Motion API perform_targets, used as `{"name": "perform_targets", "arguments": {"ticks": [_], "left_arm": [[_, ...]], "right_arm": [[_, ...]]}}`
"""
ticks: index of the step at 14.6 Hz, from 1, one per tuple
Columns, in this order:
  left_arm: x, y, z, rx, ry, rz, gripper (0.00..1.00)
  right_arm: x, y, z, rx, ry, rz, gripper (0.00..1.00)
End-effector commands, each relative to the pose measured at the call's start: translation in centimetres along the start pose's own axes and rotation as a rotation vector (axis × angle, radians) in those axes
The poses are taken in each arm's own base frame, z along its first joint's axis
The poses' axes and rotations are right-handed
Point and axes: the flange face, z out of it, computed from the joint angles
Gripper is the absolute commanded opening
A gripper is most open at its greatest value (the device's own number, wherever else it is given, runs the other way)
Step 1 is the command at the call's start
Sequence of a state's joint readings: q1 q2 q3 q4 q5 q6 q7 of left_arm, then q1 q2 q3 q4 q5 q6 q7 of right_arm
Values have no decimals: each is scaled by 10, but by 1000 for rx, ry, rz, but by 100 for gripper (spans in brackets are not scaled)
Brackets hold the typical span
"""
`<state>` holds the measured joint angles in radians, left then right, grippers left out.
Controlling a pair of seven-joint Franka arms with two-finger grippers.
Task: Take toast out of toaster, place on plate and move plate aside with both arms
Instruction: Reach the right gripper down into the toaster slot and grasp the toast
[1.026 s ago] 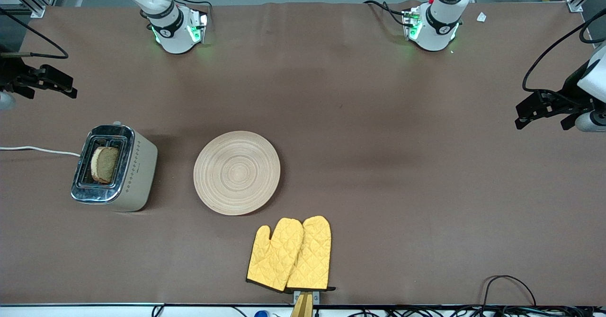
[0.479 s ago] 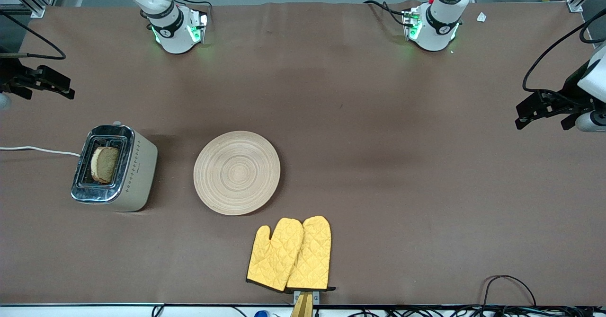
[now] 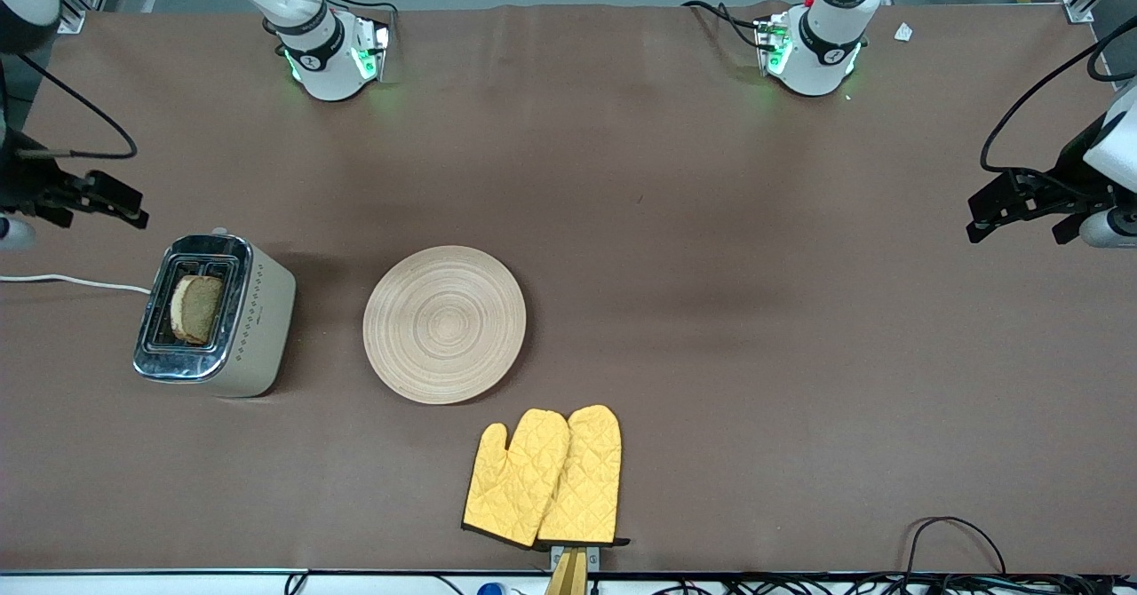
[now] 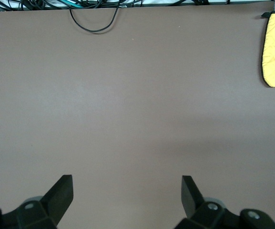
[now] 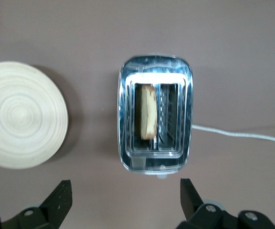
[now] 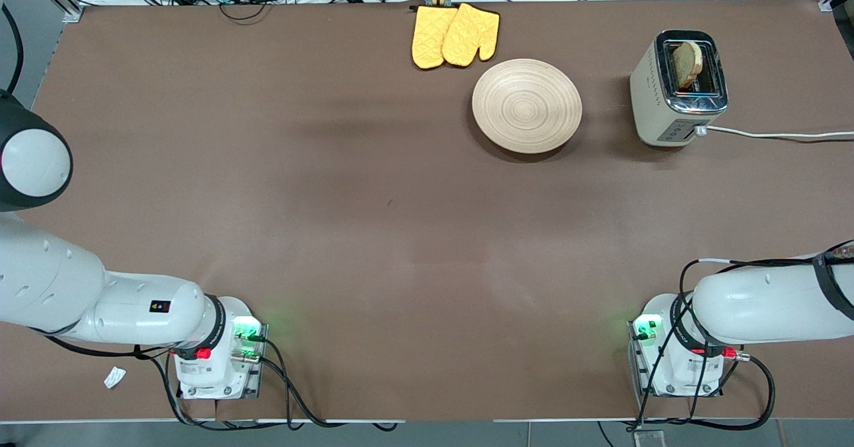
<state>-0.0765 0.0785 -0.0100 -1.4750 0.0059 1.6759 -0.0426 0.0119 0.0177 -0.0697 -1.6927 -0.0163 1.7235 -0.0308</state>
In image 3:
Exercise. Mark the yellow quilted oven mitt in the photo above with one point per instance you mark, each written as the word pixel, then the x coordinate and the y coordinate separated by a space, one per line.
pixel 515 479
pixel 588 479

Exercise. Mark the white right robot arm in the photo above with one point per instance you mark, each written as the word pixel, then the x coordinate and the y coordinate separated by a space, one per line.
pixel 329 62

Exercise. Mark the small blue object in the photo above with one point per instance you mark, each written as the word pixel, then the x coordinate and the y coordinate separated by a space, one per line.
pixel 490 590

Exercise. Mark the brown toast slice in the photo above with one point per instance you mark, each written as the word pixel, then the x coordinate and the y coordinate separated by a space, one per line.
pixel 197 309

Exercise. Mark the beige and chrome toaster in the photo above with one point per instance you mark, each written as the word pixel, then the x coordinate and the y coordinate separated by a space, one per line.
pixel 253 329

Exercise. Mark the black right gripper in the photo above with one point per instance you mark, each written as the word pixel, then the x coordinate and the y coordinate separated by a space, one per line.
pixel 24 182

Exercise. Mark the round wooden plate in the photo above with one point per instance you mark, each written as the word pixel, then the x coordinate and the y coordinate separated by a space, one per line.
pixel 444 324

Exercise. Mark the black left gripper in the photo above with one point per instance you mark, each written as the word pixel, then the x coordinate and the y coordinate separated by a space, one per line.
pixel 1069 177

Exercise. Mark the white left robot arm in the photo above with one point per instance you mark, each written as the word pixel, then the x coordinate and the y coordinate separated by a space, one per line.
pixel 822 53

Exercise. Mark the brown table cover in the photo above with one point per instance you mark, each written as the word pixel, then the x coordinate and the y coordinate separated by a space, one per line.
pixel 711 355

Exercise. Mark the small white paper scrap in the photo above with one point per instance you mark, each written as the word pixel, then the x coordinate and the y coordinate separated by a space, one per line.
pixel 903 32

